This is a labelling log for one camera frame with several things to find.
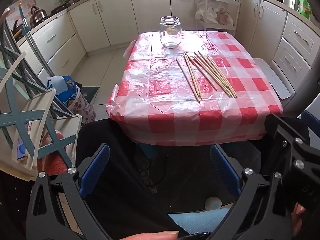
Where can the white plastic bag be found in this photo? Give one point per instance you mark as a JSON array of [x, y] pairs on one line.
[[206, 13]]

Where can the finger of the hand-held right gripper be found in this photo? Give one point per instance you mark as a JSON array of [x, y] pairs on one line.
[[312, 121], [290, 152]]

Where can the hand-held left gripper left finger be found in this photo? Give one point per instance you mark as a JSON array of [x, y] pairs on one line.
[[96, 170]]

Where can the cream side kitchen cabinets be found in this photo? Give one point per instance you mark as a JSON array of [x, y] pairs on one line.
[[292, 37]]

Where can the pink wall poster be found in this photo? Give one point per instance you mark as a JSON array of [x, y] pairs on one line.
[[28, 5]]

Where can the red white checked tablecloth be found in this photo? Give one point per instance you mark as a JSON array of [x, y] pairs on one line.
[[162, 92]]

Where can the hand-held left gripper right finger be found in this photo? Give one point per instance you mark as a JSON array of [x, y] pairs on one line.
[[225, 170]]

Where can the black wok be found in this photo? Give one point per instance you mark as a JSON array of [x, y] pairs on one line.
[[17, 30]]

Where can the blue metal pole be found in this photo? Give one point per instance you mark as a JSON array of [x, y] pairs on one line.
[[25, 30]]

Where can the person's left hand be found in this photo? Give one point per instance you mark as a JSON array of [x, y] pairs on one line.
[[155, 235]]

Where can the green packet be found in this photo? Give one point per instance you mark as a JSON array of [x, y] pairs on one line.
[[304, 7]]

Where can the floral patterned bag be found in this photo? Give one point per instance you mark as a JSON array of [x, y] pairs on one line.
[[83, 107]]

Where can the light blue floor mat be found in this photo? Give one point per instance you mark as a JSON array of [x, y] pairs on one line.
[[200, 217]]

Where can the clear glass jar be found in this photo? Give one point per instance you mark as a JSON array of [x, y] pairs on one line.
[[170, 33]]

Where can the red cloth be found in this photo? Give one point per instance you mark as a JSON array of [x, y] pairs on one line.
[[56, 162]]

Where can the person's right hand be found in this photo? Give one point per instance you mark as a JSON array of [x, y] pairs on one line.
[[298, 211]]

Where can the steel kettle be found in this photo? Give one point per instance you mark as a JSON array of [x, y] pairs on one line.
[[38, 15]]

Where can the white stool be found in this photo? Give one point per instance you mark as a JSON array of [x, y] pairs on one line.
[[273, 77]]

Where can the cream base kitchen cabinets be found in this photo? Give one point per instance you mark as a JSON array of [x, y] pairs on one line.
[[112, 15]]

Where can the blue plastic bag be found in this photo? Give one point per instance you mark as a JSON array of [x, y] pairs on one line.
[[61, 86]]

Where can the group of wooden chopsticks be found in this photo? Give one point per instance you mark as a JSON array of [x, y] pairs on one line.
[[215, 76]]

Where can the white rolling cart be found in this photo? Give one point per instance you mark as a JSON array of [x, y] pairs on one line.
[[215, 10]]

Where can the blue cream folding chair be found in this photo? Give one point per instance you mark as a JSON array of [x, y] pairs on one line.
[[23, 120]]

